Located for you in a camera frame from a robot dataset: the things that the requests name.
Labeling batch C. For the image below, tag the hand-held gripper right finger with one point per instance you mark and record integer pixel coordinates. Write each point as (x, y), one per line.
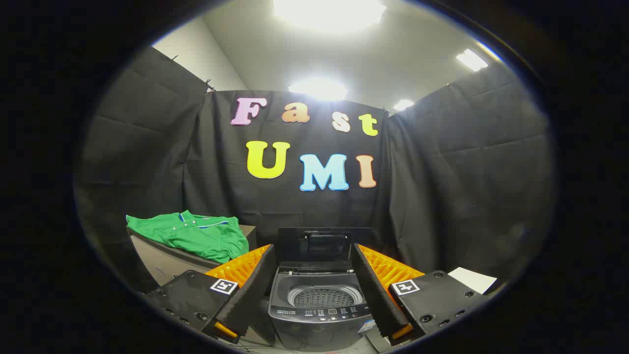
(373, 295)

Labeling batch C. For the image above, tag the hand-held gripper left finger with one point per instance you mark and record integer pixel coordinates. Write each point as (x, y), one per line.
(255, 290)

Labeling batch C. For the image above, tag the dark grey washing machine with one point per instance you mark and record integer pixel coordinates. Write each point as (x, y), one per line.
(322, 322)

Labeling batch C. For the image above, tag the green polo shirt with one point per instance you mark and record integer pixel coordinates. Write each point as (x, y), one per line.
(201, 236)

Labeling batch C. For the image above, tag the grey cabinet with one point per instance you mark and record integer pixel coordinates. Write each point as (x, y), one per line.
(162, 263)

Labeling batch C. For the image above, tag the white sheet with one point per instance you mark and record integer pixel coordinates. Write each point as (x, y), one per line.
(472, 280)

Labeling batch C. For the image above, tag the black backdrop cloth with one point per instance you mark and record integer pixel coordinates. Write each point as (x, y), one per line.
(442, 187)

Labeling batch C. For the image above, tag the small ceiling light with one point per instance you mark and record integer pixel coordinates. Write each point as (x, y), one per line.
(403, 104)

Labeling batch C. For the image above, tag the rectangular ceiling light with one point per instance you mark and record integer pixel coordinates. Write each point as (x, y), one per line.
(471, 59)

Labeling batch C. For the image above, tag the large round ceiling light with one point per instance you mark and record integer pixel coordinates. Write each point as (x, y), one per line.
(329, 12)

